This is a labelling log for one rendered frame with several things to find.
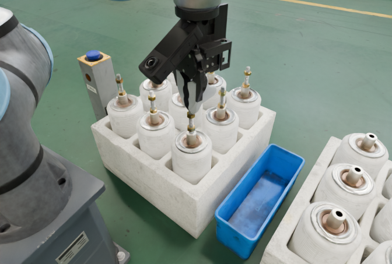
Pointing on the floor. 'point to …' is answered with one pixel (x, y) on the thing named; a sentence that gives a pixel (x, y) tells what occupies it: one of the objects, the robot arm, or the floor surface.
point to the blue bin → (256, 200)
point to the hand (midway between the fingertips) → (188, 108)
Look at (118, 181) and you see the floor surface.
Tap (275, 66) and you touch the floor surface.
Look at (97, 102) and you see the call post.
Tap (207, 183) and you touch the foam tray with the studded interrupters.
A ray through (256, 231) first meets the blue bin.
